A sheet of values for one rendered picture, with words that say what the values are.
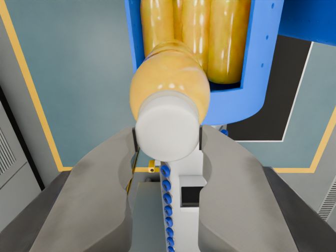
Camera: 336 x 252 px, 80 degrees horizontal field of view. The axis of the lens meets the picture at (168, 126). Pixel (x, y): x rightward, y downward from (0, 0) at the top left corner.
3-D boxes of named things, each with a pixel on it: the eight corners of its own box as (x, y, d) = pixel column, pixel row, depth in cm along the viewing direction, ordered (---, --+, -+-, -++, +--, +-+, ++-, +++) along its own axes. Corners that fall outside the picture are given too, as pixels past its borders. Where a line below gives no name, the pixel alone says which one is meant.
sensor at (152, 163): (150, 165, 84) (148, 173, 79) (149, 159, 82) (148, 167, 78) (168, 164, 83) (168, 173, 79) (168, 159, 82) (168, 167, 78)
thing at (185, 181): (179, 179, 83) (180, 212, 70) (179, 172, 81) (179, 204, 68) (203, 179, 83) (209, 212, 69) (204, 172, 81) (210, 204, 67)
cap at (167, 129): (206, 130, 14) (210, 145, 12) (157, 151, 15) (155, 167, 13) (181, 81, 12) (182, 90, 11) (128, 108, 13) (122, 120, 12)
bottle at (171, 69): (202, 75, 31) (236, 140, 14) (162, 96, 32) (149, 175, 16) (182, 30, 28) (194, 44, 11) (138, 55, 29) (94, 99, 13)
